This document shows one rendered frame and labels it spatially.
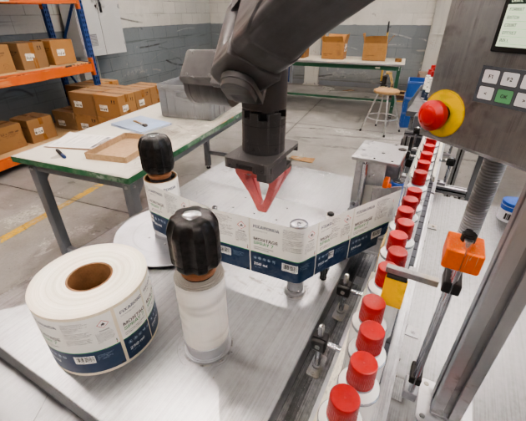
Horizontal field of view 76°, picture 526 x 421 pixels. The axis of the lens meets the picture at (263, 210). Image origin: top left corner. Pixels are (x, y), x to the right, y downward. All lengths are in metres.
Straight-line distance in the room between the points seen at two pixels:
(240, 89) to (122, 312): 0.44
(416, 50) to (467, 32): 7.48
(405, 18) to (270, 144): 7.56
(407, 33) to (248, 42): 7.67
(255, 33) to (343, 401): 0.37
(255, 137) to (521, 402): 0.68
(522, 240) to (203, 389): 0.52
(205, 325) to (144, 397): 0.16
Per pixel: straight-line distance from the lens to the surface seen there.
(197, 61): 0.44
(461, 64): 0.50
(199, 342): 0.64
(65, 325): 0.64
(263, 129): 0.42
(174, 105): 2.46
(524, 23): 0.46
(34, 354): 0.82
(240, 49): 0.32
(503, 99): 0.47
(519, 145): 0.46
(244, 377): 0.66
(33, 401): 0.81
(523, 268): 0.53
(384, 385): 0.59
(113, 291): 0.65
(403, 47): 7.97
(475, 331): 0.58
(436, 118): 0.48
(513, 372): 0.88
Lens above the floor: 1.44
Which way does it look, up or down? 31 degrees down
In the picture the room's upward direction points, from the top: straight up
